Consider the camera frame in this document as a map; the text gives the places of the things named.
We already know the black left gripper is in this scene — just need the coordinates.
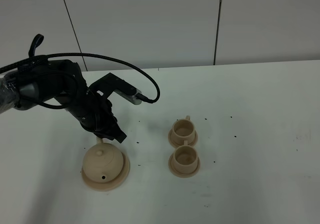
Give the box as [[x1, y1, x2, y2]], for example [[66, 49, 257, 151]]
[[66, 88, 127, 144]]

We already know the beige ceramic teapot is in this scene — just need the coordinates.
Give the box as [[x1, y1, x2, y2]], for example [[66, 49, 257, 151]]
[[82, 138, 125, 183]]

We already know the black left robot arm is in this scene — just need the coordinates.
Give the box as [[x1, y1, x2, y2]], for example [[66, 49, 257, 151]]
[[0, 60, 127, 143]]

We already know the beige round teapot tray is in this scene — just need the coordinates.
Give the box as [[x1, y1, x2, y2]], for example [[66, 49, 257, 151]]
[[81, 153, 130, 192]]

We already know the near beige saucer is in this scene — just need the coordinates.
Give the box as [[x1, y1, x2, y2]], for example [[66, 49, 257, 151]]
[[168, 154, 201, 178]]

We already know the beige saucer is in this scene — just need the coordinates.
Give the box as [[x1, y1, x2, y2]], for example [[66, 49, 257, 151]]
[[168, 130, 198, 148], [168, 154, 201, 178]]

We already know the far beige teacup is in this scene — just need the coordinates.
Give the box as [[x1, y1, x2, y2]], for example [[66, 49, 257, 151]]
[[171, 115, 196, 145]]

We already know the beige teacup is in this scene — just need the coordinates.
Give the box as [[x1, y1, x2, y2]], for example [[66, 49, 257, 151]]
[[173, 140, 199, 172], [171, 115, 196, 145]]

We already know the near beige teacup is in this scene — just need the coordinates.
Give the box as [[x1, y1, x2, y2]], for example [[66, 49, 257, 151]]
[[173, 140, 199, 172]]

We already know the far beige saucer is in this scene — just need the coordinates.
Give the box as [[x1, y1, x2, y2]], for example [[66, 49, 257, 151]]
[[168, 130, 198, 148]]

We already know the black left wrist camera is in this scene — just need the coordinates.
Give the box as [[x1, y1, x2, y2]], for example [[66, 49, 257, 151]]
[[89, 73, 142, 105]]

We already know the black braided camera cable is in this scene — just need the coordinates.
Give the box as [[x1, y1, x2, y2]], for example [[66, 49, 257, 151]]
[[0, 33, 161, 110]]

